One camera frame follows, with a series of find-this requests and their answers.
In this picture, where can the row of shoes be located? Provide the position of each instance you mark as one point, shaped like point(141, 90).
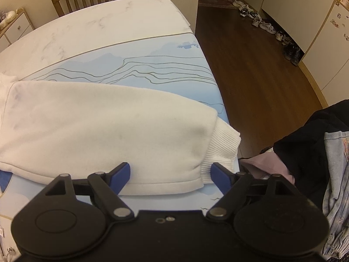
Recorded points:
point(267, 24)

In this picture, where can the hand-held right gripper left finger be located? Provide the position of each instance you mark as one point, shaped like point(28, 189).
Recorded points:
point(122, 176)

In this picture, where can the pile of clothes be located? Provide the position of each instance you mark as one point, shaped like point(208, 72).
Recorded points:
point(305, 152)

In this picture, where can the pink garment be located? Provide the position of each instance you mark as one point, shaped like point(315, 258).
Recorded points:
point(261, 167)

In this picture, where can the white drawer unit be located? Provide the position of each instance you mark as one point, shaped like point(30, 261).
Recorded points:
point(16, 30)

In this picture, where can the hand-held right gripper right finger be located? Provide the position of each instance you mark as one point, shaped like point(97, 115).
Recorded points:
point(219, 176)

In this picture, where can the white sweatshirt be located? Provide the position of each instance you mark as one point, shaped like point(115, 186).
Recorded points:
point(95, 136)

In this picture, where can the white cabinet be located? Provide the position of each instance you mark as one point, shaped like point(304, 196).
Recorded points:
point(300, 13)

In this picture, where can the patterned door rug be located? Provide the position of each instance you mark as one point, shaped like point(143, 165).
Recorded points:
point(215, 0)

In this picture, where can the light blue denim garment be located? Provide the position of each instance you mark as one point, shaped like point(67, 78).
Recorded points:
point(338, 174)

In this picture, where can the blue white printed table mat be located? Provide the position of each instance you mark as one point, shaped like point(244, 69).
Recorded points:
point(163, 68)

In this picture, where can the white plush item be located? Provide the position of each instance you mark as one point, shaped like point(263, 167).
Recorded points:
point(9, 16)

